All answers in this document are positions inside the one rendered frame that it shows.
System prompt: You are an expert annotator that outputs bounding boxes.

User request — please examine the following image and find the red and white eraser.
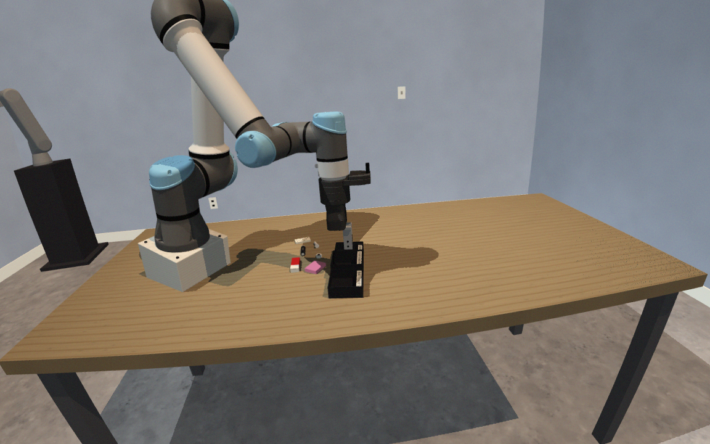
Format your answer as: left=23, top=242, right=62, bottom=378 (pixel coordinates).
left=290, top=257, right=300, bottom=273

